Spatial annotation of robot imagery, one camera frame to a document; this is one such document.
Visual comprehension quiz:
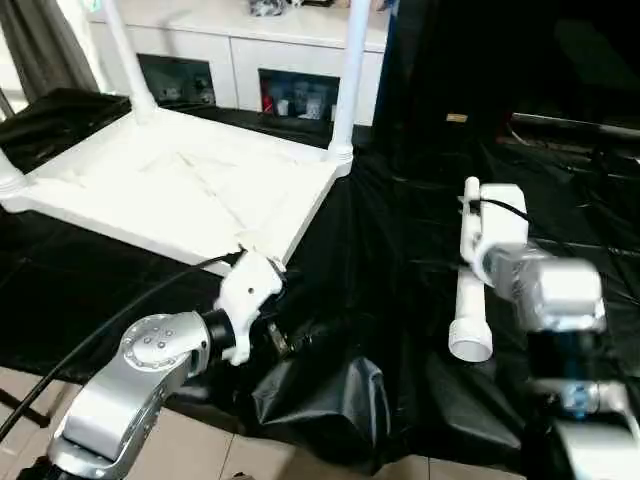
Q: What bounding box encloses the black metal bar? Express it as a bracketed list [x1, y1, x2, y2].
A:
[512, 113, 640, 140]

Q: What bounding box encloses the white plastic table leg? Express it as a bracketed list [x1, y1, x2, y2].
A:
[448, 176, 494, 364]
[102, 0, 159, 126]
[0, 149, 27, 197]
[327, 0, 372, 159]

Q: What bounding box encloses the black tangled bundle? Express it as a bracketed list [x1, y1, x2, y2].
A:
[248, 0, 294, 16]

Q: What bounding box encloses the black metal stand leg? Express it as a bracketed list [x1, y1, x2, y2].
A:
[0, 387, 51, 429]

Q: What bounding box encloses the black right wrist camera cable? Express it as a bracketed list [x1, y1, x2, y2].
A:
[477, 198, 530, 221]

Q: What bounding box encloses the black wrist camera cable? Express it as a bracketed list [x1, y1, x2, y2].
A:
[477, 198, 530, 221]
[0, 249, 247, 441]

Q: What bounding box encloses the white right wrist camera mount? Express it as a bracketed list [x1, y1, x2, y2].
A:
[459, 183, 530, 287]

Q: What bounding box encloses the black left wrist camera cable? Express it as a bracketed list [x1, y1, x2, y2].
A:
[0, 249, 247, 441]

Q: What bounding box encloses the black work surface mat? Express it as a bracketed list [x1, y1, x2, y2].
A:
[0, 88, 640, 476]

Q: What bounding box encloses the white plastic table top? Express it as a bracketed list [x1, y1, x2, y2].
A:
[0, 107, 355, 279]

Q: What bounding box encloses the white glass-door cabinet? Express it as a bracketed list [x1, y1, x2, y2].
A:
[87, 0, 389, 126]

